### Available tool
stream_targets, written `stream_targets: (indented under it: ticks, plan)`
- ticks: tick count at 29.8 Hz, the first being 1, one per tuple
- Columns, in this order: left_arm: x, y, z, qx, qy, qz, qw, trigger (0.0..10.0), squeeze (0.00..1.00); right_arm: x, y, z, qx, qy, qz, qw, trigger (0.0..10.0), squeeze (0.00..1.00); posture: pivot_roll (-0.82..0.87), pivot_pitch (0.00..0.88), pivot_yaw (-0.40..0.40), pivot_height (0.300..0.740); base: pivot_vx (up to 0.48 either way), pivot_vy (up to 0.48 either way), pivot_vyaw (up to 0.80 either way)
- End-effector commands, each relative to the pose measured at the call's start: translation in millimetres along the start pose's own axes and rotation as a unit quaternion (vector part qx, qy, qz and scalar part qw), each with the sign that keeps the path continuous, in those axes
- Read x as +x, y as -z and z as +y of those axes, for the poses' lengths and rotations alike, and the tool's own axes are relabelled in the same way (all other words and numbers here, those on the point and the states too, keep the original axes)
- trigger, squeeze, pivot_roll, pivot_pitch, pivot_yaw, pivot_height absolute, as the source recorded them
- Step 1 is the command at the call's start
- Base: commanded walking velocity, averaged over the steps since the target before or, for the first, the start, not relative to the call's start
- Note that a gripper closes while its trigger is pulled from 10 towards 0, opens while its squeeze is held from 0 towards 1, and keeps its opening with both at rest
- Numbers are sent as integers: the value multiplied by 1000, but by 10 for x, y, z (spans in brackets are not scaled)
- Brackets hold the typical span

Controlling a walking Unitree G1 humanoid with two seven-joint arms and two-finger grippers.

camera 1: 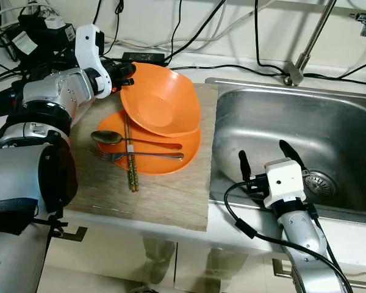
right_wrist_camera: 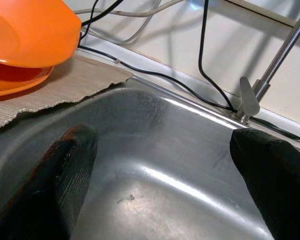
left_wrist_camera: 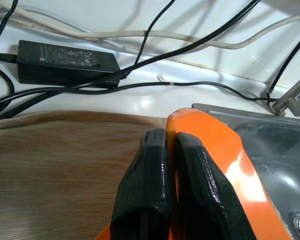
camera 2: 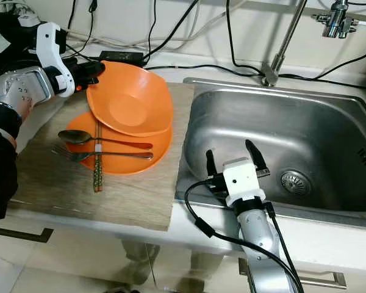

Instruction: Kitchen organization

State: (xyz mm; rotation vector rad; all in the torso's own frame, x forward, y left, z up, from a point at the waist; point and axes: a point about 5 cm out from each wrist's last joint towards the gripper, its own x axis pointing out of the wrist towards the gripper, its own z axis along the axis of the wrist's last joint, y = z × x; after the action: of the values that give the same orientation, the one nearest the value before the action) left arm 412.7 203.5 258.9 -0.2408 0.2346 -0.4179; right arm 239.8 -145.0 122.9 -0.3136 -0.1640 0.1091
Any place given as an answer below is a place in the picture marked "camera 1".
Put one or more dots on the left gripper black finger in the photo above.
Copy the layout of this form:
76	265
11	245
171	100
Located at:
127	69
122	84

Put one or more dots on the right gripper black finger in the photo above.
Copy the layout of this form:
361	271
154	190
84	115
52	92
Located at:
291	151
244	165

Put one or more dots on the silver metal spoon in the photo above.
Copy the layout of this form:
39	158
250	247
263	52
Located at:
107	137

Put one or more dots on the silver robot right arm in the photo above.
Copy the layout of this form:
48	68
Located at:
308	244

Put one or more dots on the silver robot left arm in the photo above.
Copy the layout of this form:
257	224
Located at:
55	91

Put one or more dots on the cream kitchen cabinet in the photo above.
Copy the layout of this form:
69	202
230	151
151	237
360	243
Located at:
201	268

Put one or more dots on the black power adapter brick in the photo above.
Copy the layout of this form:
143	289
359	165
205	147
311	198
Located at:
143	58

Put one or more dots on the stainless steel sink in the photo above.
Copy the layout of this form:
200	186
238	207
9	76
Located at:
280	116

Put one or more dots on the metal sink drain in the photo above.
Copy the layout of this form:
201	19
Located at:
322	183

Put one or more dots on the chrome sink faucet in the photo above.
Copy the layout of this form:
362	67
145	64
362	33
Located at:
294	72

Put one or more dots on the orange plastic plate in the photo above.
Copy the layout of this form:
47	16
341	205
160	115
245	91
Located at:
165	166

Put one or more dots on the black battery charger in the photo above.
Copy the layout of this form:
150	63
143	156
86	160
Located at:
43	39

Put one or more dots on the silver metal fork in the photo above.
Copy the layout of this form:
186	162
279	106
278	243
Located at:
165	156

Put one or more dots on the beige woven placemat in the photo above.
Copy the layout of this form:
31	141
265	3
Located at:
158	201

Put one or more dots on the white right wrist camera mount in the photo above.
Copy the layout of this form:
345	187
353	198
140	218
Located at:
285	180

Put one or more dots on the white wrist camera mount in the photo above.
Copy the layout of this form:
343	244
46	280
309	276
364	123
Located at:
88	46
285	180

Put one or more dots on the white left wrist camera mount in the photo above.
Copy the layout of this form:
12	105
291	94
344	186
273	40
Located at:
88	46

